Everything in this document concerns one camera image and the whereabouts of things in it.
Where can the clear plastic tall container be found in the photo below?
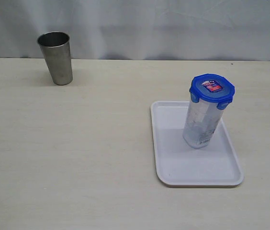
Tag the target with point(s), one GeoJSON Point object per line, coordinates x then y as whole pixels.
{"type": "Point", "coordinates": [201, 122]}

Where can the blue plastic lid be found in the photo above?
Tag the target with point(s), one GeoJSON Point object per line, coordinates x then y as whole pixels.
{"type": "Point", "coordinates": [212, 88]}

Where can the stainless steel cup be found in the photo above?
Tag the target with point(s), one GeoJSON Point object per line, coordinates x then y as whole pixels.
{"type": "Point", "coordinates": [55, 48]}

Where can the white rectangular tray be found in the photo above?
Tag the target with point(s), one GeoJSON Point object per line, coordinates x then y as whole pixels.
{"type": "Point", "coordinates": [178, 164]}

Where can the white backdrop curtain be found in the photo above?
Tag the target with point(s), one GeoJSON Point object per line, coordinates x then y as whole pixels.
{"type": "Point", "coordinates": [140, 29]}

